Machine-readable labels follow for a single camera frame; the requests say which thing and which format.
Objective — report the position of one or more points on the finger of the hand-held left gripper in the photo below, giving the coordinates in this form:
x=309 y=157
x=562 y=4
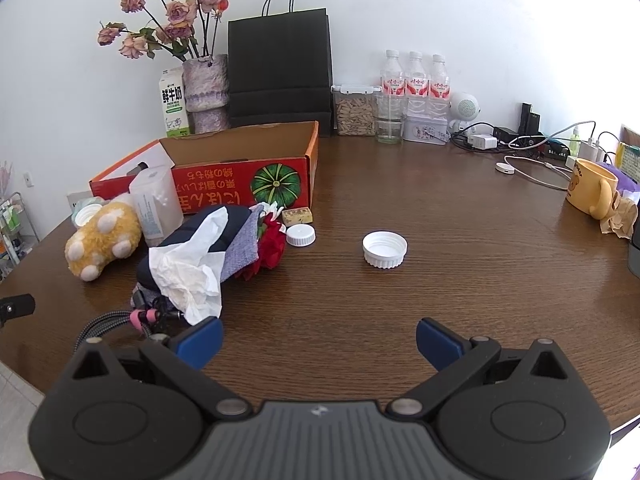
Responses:
x=17 y=306

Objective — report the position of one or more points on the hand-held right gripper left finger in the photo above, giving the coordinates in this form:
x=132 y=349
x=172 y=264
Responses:
x=202 y=342

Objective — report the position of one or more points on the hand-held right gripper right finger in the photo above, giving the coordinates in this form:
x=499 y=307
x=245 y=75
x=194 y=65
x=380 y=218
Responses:
x=437 y=344

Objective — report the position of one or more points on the white tissue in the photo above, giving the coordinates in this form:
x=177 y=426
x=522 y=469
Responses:
x=185 y=270

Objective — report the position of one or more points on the purple linen pouch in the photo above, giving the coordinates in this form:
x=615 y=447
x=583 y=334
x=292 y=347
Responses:
x=240 y=250

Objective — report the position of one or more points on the yellow and white plush toy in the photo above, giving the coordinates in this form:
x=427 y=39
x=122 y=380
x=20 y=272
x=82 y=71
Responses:
x=100 y=240

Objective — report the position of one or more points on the large white bottle cap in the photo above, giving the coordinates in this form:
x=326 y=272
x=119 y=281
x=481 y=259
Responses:
x=384 y=250

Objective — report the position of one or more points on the dark blue zip case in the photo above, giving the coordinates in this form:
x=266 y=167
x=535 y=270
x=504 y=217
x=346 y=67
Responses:
x=185 y=227

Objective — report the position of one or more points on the red rose hair clip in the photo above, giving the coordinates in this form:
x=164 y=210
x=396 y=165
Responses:
x=271 y=247

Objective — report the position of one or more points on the small white bottle cap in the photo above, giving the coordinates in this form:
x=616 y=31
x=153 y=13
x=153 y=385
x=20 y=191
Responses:
x=300 y=235

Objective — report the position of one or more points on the white translucent cylinder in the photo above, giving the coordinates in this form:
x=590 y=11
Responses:
x=157 y=200

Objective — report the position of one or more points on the red cardboard box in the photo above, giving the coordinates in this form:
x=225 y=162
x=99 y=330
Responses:
x=220 y=180

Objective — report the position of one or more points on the clear container of wooden pegs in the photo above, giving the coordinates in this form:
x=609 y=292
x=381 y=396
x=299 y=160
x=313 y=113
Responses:
x=355 y=115

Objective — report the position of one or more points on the crumpled green white bag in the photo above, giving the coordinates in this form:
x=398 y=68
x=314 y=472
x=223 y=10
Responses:
x=89 y=210

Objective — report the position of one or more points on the white vented device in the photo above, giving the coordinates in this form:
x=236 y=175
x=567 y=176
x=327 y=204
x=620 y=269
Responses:
x=75 y=199

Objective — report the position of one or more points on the pink feather decoration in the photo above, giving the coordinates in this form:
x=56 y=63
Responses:
x=4 y=175

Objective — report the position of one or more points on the white round puck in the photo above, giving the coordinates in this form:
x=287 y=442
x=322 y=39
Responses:
x=505 y=168

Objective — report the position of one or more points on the white charger plug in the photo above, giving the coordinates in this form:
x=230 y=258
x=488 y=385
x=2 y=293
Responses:
x=484 y=142

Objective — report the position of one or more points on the white printed tin box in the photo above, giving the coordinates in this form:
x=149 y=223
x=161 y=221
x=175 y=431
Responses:
x=425 y=131

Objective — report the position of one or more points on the yellow mug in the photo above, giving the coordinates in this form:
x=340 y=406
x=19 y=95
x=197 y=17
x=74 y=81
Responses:
x=587 y=187

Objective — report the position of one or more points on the clear drinking glass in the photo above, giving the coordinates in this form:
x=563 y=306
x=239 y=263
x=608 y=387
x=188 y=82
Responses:
x=389 y=132

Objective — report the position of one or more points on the black power adapter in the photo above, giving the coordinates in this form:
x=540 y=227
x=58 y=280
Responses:
x=505 y=134

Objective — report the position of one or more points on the crumpled beige paper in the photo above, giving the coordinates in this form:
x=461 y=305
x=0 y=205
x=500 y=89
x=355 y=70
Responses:
x=622 y=217

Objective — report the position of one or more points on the white green milk carton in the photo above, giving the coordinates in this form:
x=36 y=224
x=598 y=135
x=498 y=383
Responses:
x=173 y=105

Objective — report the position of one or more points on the black upright boxes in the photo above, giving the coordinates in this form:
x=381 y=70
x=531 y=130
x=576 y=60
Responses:
x=528 y=120

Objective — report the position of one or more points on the small green bottle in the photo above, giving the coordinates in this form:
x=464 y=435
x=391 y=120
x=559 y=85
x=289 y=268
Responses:
x=575 y=142

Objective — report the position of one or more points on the purple cloth item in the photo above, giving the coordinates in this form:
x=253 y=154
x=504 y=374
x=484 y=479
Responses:
x=622 y=177

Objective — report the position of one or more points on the purple textured vase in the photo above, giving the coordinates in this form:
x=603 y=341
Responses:
x=205 y=85

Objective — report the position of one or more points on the yellow green box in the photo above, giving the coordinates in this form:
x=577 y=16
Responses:
x=631 y=157

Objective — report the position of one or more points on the black paper bag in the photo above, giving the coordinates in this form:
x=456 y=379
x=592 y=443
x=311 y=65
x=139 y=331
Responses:
x=280 y=60

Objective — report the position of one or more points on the dried pink rose bouquet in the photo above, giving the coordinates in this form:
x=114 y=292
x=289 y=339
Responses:
x=176 y=12

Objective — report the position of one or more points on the white wall outlet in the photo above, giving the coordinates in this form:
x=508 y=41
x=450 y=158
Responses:
x=28 y=179

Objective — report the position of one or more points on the white wall chargers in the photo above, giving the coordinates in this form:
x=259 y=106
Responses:
x=590 y=151

